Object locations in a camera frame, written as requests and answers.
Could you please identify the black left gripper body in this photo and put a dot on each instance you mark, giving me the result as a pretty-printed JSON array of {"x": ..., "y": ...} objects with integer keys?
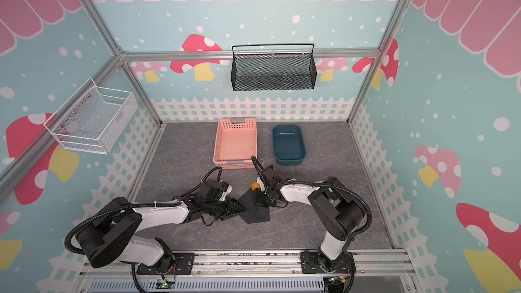
[{"x": 219, "y": 209}]

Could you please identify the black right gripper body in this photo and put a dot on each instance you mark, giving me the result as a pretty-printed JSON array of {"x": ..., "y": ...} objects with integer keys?
[{"x": 262, "y": 197}]

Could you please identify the orange plastic spoon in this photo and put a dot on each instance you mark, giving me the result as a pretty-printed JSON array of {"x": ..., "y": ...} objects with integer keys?
[{"x": 255, "y": 186}]

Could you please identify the black paper napkin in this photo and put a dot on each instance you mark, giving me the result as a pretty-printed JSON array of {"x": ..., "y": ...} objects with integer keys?
[{"x": 252, "y": 213}]

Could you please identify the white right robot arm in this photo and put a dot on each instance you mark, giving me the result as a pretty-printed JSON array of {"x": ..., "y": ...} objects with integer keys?
[{"x": 343, "y": 213}]

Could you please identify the teal plastic tub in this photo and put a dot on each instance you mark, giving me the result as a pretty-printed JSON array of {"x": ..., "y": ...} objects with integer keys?
[{"x": 289, "y": 146}]

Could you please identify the pink perforated plastic basket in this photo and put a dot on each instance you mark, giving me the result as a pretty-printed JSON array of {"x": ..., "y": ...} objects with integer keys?
[{"x": 235, "y": 144}]

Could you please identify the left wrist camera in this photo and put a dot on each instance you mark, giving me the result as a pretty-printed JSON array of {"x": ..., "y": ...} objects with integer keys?
[{"x": 212, "y": 190}]

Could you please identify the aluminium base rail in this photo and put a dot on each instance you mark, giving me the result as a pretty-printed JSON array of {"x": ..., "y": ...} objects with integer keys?
[{"x": 374, "y": 270}]

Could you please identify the black wire wall basket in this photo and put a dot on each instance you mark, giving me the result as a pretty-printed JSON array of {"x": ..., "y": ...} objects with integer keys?
[{"x": 281, "y": 66}]

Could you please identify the white wire wall basket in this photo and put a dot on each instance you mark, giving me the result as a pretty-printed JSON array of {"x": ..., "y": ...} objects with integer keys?
[{"x": 92, "y": 120}]

